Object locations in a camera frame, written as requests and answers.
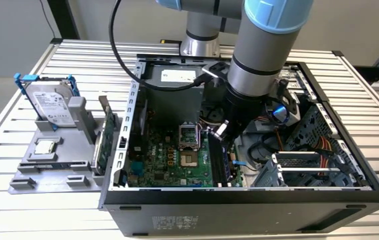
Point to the silver CPU chip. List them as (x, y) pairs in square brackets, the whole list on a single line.
[(45, 147)]

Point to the green motherboard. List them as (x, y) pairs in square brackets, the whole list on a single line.
[(162, 162)]

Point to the black open PC case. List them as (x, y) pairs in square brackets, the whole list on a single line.
[(209, 215)]

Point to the hard disk in blue carrier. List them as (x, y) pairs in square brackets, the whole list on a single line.
[(49, 102)]

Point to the grey plastic parts rack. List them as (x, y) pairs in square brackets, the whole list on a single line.
[(72, 147)]

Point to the long thin RAM stick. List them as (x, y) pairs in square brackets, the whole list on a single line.
[(228, 165), (56, 165)]

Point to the black RAM slot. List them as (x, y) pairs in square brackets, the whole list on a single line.
[(220, 162), (212, 162), (216, 162)]

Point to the green graphics card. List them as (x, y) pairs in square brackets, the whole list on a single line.
[(106, 138)]

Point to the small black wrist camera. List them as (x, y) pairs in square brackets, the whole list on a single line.
[(213, 70)]

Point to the grey power supply unit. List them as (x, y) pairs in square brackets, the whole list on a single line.
[(172, 107)]

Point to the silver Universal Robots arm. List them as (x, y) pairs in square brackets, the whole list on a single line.
[(263, 50)]

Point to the black frame bracket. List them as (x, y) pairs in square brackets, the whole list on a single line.
[(372, 73)]

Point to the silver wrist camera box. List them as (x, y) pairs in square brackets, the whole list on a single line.
[(280, 113)]

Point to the metal disk bay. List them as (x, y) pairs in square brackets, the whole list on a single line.
[(265, 172)]

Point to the black cooling fan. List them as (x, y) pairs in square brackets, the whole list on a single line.
[(209, 116)]

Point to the CPU socket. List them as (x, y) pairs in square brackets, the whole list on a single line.
[(188, 158)]

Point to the black table corner cap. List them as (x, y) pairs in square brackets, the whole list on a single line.
[(337, 53), (56, 41)]

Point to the black vertical post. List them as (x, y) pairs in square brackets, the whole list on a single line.
[(64, 20)]

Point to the blue expansion slot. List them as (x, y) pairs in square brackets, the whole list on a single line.
[(136, 167)]

